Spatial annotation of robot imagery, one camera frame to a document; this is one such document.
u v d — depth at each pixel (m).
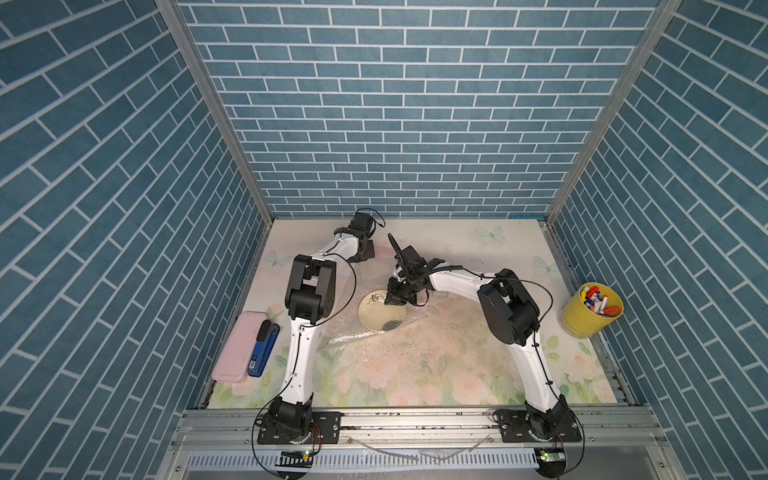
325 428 0.74
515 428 0.73
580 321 0.82
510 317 0.57
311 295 0.62
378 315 0.92
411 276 0.79
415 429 0.75
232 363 0.83
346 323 0.91
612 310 0.81
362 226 0.89
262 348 0.85
